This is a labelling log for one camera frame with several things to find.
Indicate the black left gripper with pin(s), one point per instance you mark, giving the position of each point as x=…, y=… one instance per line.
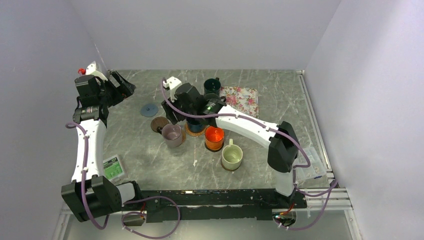
x=125, y=88

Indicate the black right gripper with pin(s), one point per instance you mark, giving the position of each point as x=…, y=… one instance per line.
x=170, y=109

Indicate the grey green mug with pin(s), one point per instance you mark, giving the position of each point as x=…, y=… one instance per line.
x=212, y=98

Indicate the woven rattan coaster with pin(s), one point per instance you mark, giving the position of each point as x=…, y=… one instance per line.
x=183, y=136
x=194, y=134

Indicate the navy blue mug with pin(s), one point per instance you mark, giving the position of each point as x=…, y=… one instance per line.
x=194, y=125

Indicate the blue round coaster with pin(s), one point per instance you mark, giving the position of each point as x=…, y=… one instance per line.
x=149, y=110

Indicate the dark wooden coaster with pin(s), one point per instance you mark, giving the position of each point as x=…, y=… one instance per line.
x=158, y=122
x=228, y=169

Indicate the mauve grey mug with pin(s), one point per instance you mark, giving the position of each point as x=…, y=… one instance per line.
x=172, y=135

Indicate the orange mug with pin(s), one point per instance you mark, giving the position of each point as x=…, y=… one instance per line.
x=214, y=137

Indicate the orange black round coaster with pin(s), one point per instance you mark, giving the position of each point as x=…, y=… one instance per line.
x=214, y=150

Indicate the pale green mug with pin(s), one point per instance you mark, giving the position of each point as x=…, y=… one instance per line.
x=231, y=155

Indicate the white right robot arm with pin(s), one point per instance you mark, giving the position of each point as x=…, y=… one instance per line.
x=280, y=140

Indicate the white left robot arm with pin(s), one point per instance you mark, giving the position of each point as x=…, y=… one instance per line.
x=90, y=194

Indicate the dark green mug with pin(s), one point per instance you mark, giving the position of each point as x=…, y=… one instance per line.
x=212, y=86

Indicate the floral serving tray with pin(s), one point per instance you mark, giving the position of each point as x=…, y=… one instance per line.
x=243, y=99

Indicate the green label tag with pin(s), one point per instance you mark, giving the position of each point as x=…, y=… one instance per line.
x=113, y=169

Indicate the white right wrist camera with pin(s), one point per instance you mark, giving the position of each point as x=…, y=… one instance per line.
x=172, y=84

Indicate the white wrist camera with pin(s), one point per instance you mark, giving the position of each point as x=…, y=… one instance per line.
x=93, y=69
x=172, y=84

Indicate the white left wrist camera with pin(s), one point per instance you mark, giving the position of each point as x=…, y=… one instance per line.
x=93, y=69

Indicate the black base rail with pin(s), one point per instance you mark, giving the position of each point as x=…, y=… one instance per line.
x=213, y=204

